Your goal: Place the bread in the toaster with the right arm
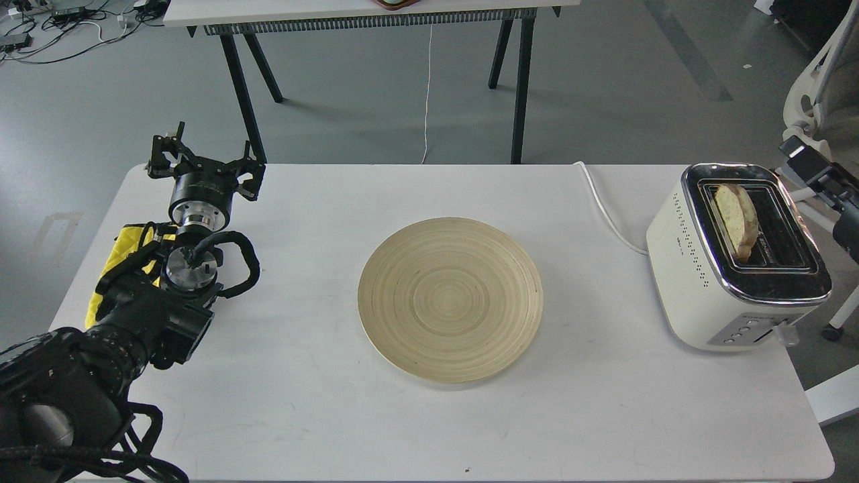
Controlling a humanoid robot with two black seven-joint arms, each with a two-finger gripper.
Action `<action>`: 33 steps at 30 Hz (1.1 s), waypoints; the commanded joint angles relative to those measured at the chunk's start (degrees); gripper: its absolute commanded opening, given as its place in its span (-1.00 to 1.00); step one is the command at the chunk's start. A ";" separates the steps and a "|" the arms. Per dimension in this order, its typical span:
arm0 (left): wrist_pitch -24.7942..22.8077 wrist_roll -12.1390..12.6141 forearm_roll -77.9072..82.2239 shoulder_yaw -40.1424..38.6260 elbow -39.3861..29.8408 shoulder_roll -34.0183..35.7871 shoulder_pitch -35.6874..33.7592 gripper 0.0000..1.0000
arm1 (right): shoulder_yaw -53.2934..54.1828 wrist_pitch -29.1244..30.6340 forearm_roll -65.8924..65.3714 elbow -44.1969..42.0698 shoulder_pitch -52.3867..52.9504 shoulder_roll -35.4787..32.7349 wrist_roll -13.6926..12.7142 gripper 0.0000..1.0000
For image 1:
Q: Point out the round wooden plate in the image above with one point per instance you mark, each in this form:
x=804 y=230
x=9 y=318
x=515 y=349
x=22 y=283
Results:
x=450 y=300

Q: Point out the white office chair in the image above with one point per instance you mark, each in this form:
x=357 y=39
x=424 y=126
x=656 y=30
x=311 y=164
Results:
x=821 y=108

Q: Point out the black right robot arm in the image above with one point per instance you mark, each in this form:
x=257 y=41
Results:
x=831 y=183

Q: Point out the brown object on background table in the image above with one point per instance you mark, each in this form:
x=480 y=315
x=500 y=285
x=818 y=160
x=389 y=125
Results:
x=395 y=4

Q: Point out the slice of bread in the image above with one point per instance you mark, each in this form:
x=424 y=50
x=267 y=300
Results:
x=740 y=219

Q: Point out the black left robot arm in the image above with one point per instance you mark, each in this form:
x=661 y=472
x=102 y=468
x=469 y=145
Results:
x=65 y=394

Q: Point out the white background table black legs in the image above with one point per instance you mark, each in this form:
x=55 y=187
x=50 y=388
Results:
x=228 y=20

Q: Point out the cream and chrome toaster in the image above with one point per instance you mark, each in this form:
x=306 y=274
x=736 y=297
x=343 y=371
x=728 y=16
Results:
x=712 y=302

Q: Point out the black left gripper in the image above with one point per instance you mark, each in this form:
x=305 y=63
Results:
x=203 y=191

